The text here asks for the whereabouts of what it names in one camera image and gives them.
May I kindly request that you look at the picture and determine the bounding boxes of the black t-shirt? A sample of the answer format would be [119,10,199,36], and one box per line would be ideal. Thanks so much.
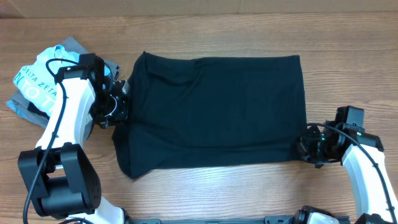
[112,52,307,179]

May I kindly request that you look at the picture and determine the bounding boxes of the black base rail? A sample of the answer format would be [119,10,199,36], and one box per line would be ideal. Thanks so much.
[129,215,294,224]

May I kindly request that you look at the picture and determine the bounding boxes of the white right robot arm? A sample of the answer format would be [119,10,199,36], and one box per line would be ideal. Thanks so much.
[297,106,397,223]

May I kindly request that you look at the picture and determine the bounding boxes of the light blue printed t-shirt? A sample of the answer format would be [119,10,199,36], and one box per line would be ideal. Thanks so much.
[14,45,94,116]

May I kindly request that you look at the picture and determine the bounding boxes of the grey folded garment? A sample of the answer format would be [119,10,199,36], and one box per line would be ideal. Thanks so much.
[6,36,121,139]

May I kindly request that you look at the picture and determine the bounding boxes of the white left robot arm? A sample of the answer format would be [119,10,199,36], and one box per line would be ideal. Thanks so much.
[17,54,130,223]

